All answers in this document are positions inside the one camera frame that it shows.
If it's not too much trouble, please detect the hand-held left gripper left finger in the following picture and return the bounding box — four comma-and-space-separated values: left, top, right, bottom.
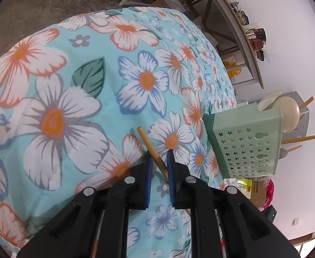
16, 150, 153, 258

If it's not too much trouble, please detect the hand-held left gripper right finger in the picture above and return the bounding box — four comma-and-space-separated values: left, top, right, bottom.
166, 149, 300, 258

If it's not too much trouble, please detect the green perforated utensil holder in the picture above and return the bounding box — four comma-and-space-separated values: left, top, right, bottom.
203, 109, 284, 179

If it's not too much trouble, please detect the long cream plastic rice spoon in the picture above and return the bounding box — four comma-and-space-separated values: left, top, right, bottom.
258, 88, 286, 112

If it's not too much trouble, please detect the yellow-green box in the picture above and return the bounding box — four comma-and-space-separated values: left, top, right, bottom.
237, 178, 254, 197

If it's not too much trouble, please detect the brown cardboard box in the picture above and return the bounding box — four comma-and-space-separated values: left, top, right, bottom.
250, 179, 269, 208

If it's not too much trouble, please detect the pink plastic bag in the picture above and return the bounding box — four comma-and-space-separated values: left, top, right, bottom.
264, 180, 275, 209

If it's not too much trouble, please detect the blue floral blanket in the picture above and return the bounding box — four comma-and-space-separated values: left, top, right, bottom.
0, 7, 239, 258

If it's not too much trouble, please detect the yellow plastic bag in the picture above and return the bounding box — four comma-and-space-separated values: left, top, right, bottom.
224, 60, 243, 80

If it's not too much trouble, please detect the round cream plastic spoon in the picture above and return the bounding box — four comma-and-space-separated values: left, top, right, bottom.
274, 96, 301, 133

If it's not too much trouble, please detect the grey refrigerator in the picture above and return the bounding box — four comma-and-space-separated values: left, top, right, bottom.
281, 91, 310, 140

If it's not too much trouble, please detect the white table with wooden top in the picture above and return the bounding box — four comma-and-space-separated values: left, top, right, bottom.
118, 0, 265, 90

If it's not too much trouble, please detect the pile of snack packets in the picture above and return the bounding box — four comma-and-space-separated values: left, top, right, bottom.
219, 0, 272, 62

